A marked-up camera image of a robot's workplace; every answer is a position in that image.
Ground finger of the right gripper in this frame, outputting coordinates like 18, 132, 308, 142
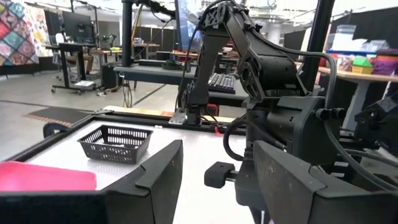
205, 160, 271, 224

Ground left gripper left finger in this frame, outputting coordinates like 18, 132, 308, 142
0, 139, 184, 224

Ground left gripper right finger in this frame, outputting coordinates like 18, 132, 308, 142
252, 139, 398, 224

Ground red black equipment box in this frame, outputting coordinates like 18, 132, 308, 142
205, 103, 221, 117

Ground black computer keyboard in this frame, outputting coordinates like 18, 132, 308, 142
207, 73, 238, 95

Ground black slotted plastic basket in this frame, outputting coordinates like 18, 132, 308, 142
76, 124, 154, 165

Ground light wooden table board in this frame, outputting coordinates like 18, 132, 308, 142
102, 105, 237, 124

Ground pink plastic bin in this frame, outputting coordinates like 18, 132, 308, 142
0, 161, 98, 192

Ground light wooden side table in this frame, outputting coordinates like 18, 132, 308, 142
295, 61, 398, 133

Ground black bulky device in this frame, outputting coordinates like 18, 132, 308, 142
354, 91, 398, 156

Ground clear plastic containers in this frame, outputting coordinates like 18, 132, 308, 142
328, 24, 358, 52

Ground grey desk with pole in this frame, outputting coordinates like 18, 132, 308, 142
113, 63, 200, 86

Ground green yellow container stack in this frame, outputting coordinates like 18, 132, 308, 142
351, 57, 374, 75

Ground computer monitor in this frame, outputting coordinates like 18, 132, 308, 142
177, 0, 205, 52

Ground black orange-striped floor mat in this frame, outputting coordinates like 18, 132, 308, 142
25, 106, 94, 128

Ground black computer tower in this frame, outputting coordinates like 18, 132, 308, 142
101, 61, 124, 91

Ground small white paper sheet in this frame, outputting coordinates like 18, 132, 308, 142
73, 80, 96, 88

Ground purple orange container stack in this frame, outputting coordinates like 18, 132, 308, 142
372, 47, 398, 76

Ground black rolling stand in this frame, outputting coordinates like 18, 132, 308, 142
43, 42, 98, 96

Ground black pole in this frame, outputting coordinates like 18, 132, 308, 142
120, 0, 135, 68

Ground black monitor on stand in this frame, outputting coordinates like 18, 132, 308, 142
61, 11, 94, 43

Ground colourful patchwork quilt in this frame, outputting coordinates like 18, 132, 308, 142
0, 0, 40, 67

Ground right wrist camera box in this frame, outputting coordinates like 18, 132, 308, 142
267, 96, 326, 165

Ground silver mounting bracket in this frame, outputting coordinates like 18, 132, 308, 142
169, 108, 187, 126

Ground slanted black post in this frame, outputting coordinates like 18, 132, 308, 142
300, 0, 336, 93

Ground coiled black cable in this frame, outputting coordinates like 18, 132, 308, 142
160, 58, 188, 71

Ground desk cable bundle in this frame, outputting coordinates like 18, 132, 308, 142
122, 80, 135, 109

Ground black frame clamp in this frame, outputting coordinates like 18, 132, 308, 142
42, 122, 72, 139

